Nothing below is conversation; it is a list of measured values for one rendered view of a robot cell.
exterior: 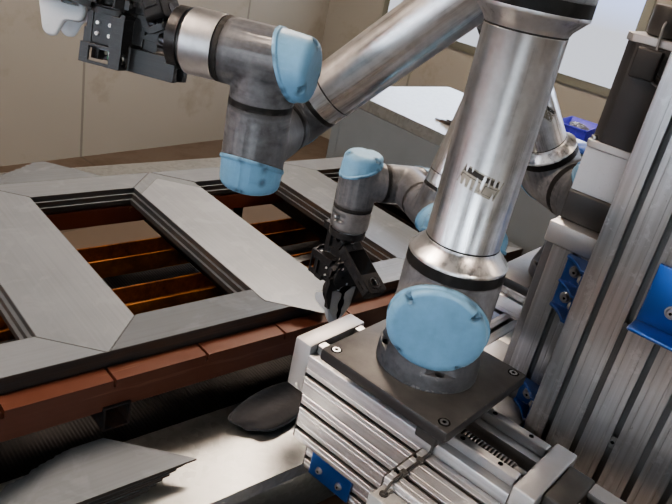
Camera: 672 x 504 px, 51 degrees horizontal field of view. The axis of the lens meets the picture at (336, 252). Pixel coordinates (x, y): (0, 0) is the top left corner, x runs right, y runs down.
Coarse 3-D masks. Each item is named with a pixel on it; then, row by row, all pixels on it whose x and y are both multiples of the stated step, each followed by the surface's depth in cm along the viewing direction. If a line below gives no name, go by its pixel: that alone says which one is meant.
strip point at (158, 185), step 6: (156, 180) 192; (162, 180) 192; (150, 186) 187; (156, 186) 188; (162, 186) 189; (168, 186) 190; (174, 186) 190; (180, 186) 191; (186, 186) 192; (192, 186) 193; (144, 192) 183; (150, 192) 184; (156, 192) 184
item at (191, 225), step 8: (200, 216) 176; (208, 216) 177; (216, 216) 178; (224, 216) 179; (232, 216) 180; (176, 224) 170; (184, 224) 170; (192, 224) 171; (200, 224) 172; (208, 224) 173; (216, 224) 174; (224, 224) 175; (232, 224) 176; (240, 224) 177; (248, 224) 178; (192, 232) 167
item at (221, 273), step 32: (96, 192) 178; (128, 192) 184; (224, 192) 203; (288, 192) 206; (160, 224) 174; (320, 224) 196; (192, 256) 163; (384, 256) 180; (512, 256) 197; (0, 288) 133; (224, 288) 154; (256, 320) 141; (128, 352) 123; (160, 352) 128; (0, 384) 110; (32, 384) 113
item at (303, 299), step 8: (320, 288) 155; (280, 296) 148; (288, 296) 149; (296, 296) 149; (304, 296) 150; (312, 296) 151; (288, 304) 146; (296, 304) 146; (304, 304) 147; (312, 304) 148
